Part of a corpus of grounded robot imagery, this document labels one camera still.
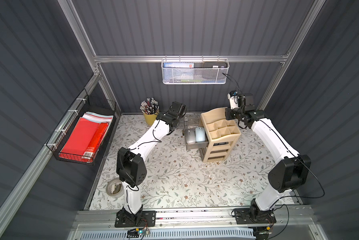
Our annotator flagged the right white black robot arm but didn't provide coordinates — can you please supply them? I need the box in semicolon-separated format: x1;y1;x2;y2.
225;107;311;218

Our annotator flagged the red folder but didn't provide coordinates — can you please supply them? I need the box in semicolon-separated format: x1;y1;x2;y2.
58;118;109;163

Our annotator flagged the beige drawer organizer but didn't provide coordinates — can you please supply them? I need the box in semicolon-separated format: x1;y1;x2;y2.
201;108;241;163

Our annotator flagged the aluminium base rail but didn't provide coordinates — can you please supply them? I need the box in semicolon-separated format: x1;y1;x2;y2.
71;205;318;232

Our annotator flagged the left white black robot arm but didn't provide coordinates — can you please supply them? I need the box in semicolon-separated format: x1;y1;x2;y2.
116;102;187;216

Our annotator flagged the bottom drawer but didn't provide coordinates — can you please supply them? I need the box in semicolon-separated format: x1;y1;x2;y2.
208;155;226;162

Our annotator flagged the grey computer mouse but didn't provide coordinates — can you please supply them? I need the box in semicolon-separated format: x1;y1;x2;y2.
185;129;196;144

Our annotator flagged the bundle of pens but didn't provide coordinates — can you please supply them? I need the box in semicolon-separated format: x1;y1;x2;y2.
140;98;159;115

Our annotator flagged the light blue computer mouse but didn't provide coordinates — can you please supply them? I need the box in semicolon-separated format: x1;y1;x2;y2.
195;127;206;143

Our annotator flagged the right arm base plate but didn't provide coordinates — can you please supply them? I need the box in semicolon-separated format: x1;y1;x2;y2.
232;208;277;225

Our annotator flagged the clear top drawer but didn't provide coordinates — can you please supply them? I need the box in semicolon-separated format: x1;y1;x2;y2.
184;127;209;151

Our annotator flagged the roll of tape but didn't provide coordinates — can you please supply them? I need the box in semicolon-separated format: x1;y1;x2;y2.
105;178;124;199

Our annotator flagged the white ventilation grille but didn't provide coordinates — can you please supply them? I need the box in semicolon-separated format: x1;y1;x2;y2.
77;227;256;240

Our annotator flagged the yellow pen cup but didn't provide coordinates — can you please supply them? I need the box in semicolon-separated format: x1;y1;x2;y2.
143;110;159;127

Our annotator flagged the blue box in basket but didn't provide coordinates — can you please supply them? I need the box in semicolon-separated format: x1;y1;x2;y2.
161;62;195;83

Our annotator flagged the small green circuit board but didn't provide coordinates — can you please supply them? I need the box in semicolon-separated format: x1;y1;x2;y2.
126;228;150;239

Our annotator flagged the black device in basket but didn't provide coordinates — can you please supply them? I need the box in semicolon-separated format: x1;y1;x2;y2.
202;61;229;69

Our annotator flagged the white wire wall basket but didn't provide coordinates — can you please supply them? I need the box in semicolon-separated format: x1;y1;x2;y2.
161;58;230;85

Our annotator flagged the black wire side basket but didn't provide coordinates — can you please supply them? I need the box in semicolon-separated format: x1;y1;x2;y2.
46;90;116;165

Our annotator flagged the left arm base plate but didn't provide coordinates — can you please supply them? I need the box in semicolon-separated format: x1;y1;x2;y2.
114;209;156;228

